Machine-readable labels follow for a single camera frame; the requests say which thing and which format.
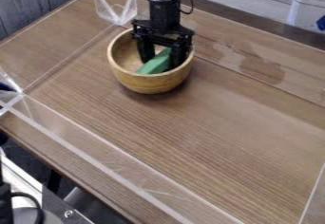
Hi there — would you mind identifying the white container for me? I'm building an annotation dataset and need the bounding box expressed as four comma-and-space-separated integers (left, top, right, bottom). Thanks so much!
287, 0, 325, 34

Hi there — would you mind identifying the green rectangular block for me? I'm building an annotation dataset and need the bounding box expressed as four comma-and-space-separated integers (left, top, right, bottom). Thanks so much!
136, 47, 171, 74

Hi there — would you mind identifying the grey metal bracket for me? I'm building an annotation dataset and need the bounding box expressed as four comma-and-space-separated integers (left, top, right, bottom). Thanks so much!
41, 187, 93, 224

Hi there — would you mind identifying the clear acrylic corner bracket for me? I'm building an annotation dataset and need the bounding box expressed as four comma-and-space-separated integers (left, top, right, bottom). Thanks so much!
93, 0, 137, 26

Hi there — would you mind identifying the clear acrylic front wall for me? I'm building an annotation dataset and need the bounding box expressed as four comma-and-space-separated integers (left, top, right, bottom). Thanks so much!
0, 72, 243, 224

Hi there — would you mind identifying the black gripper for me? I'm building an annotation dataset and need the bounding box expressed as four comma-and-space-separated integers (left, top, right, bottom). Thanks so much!
132, 19, 193, 69

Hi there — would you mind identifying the brown wooden bowl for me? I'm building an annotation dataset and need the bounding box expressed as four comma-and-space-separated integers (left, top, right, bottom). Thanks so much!
106, 28, 193, 94

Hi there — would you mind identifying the black cable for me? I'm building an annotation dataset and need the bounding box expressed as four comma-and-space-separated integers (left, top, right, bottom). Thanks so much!
0, 183, 45, 224

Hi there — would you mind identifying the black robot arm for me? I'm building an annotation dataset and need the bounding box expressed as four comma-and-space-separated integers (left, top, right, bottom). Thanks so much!
132, 0, 193, 69

